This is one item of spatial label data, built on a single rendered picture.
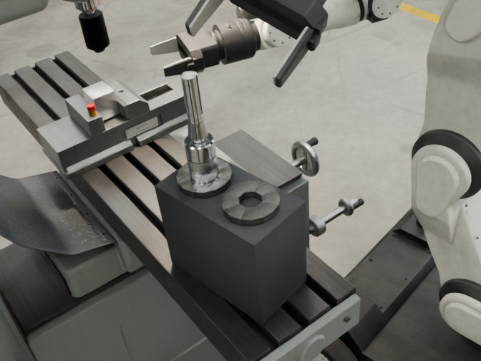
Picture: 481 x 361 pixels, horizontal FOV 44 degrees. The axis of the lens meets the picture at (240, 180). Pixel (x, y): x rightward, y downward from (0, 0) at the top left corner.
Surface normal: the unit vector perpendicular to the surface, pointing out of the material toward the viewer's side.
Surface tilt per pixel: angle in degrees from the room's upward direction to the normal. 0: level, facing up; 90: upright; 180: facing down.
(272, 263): 90
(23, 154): 0
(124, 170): 0
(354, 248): 0
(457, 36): 90
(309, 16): 71
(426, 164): 90
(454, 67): 114
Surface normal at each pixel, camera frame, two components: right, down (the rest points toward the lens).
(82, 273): 0.59, 0.48
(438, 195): -0.67, 0.52
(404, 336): -0.08, -0.76
